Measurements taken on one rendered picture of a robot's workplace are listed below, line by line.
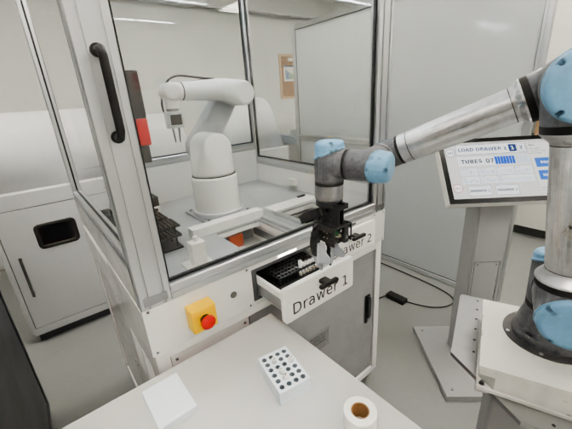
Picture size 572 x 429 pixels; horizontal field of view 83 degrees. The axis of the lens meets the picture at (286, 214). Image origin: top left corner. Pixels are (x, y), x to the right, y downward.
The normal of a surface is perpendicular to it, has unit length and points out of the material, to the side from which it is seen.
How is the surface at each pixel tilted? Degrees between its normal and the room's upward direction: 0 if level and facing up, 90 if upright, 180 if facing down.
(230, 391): 0
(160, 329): 90
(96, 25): 90
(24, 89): 90
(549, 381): 2
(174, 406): 0
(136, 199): 90
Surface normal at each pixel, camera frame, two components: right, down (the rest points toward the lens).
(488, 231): -0.04, 0.35
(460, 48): -0.78, 0.26
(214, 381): -0.06, -0.94
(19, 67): 0.63, 0.23
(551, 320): -0.51, 0.44
